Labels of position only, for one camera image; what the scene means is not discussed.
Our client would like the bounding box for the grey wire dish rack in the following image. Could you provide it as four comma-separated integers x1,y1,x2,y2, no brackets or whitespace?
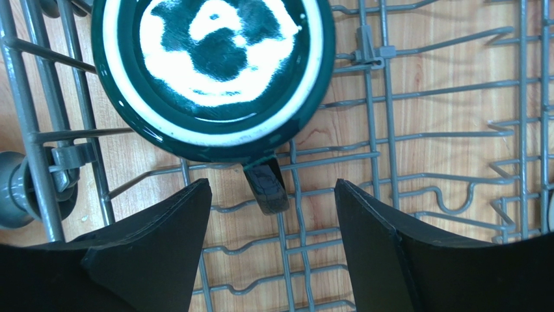
1,1,553,311

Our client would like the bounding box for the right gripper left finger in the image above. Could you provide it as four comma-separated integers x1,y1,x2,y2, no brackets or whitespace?
1,179,212,311

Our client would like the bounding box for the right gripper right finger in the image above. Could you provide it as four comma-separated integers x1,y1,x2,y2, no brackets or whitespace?
334,179,553,311

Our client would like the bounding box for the dark green mug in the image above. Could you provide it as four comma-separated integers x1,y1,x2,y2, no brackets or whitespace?
91,1,336,215

